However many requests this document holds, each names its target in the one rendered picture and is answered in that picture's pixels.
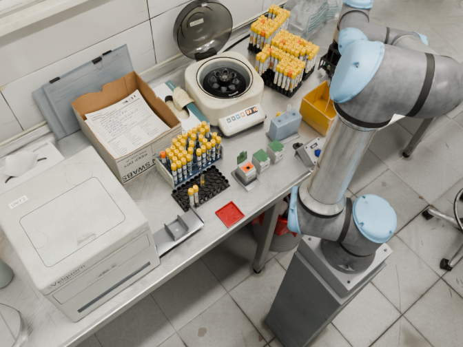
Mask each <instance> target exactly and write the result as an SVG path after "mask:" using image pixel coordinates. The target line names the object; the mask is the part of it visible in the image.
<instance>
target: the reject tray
mask: <svg viewBox="0 0 463 347"><path fill-rule="evenodd" d="M215 214H216V215H217V216H218V217H219V218H220V220H221V221H222V222H223V223H224V225H225V226H226V227H227V228H230V227H231V226H233V225H234V224H236V223H237V222H238V221H240V220H241V219H243V218H244V217H245V215H244V213H243V212H242V211H241V210H240V209H239V208H238V207H237V206H236V205H235V204H234V202H233V201H230V202H228V203H227V204H226V205H224V206H223V207H221V208H220V209H219V210H217V211H215Z"/></svg>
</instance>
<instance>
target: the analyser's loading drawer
mask: <svg viewBox="0 0 463 347"><path fill-rule="evenodd" d="M201 227H205V220H204V218H203V217H202V216H201V215H200V213H199V212H197V210H196V209H195V208H194V206H193V205H192V206H191V209H190V210H189V211H187V212H186V213H184V214H183V215H181V216H179V215H177V219H175V220H173V221H172V222H170V223H169V224H167V225H166V224H165V223H164V227H163V228H162V229H160V230H158V231H157V232H156V233H154V234H152V236H153V238H154V243H155V244H156V246H157V251H158V255H159V256H160V255H162V254H163V253H164V252H166V251H167V250H169V249H170V248H172V247H173V246H175V245H176V244H178V243H179V242H180V241H182V240H184V239H185V238H186V237H187V236H189V235H191V234H192V233H193V232H195V231H197V230H198V229H200V228H201ZM176 229H178V231H176Z"/></svg>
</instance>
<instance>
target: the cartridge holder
mask: <svg viewBox="0 0 463 347"><path fill-rule="evenodd" d="M237 170H238V168H237V169H235V170H233V171H232V172H231V175H232V176H233V177H234V178H235V179H236V180H237V181H238V182H239V183H240V185H241V186H242V187H243V188H244V189H245V190H246V191H247V192H248V193H249V192H250V191H251V190H253V189H255V188H256V187H257V186H258V185H260V184H261V182H260V181H259V179H257V177H258V176H257V175H255V176H254V177H253V178H251V179H250V180H248V181H247V182H245V180H244V179H243V178H242V177H241V176H240V175H239V174H238V173H237Z"/></svg>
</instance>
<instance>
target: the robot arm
mask: <svg viewBox="0 0 463 347"><path fill-rule="evenodd" d="M372 4H373V0H343V4H342V8H341V11H340V15H339V18H338V22H337V25H336V28H335V32H334V34H333V43H332V44H331V45H329V49H328V52H327V53H326V54H325V55H323V56H322V57H321V58H320V62H319V66H318V70H319V69H320V68H322V69H323V70H324V71H326V72H325V75H324V76H323V77H322V78H321V79H320V82H323V81H327V84H328V87H330V89H329V96H330V99H331V100H333V107H334V109H335V111H336V116H335V118H334V120H333V123H332V125H331V128H330V130H329V133H328V135H327V138H326V141H325V143H324V145H323V148H322V151H321V152H320V155H319V158H318V160H317V163H316V166H315V167H314V170H313V173H312V175H311V177H310V178H308V179H306V180H305V181H304V182H303V183H302V184H301V186H294V187H292V189H291V197H290V203H289V213H288V220H287V227H288V229H289V230H290V231H293V232H296V233H299V234H300V235H303V234H304V235H310V236H313V237H317V238H322V243H321V247H322V253H323V255H324V257H325V259H326V261H328V263H329V264H330V265H331V266H332V267H334V269H336V270H338V271H340V272H342V273H346V274H357V273H361V272H363V271H365V270H366V269H367V268H369V267H370V266H371V264H372V263H373V261H374V259H375V255H376V250H378V249H379V248H380V247H381V246H382V245H383V244H384V243H385V242H387V241H388V240H389V239H390V238H391V236H392V234H393V233H394V231H395V229H396V227H397V217H396V214H395V211H394V210H393V208H392V207H391V206H390V205H389V203H388V202H387V201H386V200H385V199H384V198H381V197H380V196H377V195H373V194H366V195H363V196H360V197H359V198H357V199H353V198H348V197H346V195H345V191H346V189H347V187H348V185H349V183H350V181H351V179H352V178H353V175H354V173H355V172H356V169H357V168H358V165H359V164H360V161H361V160H362V157H363V156H364V154H365V152H366V150H367V148H368V146H369V144H370V142H371V140H372V138H373V136H374V134H375V132H376V131H377V129H380V128H383V127H385V126H387V125H388V124H389V123H390V121H391V119H392V118H393V115H394V114H397V115H401V116H408V117H412V118H425V119H427V118H435V117H438V116H441V115H444V114H447V113H449V112H450V111H452V110H453V109H455V108H456V107H457V106H458V105H459V104H460V103H461V102H462V101H463V65H461V64H460V63H459V62H457V61H456V60H455V59H453V58H451V57H449V56H446V55H439V54H438V53H437V52H435V51H434V50H432V49H431V48H430V47H429V46H428V38H427V37H426V36H425V35H423V34H419V33H417V32H409V31H405V30H399V29H395V28H389V27H385V26H382V25H376V24H372V23H369V13H370V10H371V8H372V6H373V5H372ZM321 60H323V62H322V65H320V64H321ZM324 62H325V64H324Z"/></svg>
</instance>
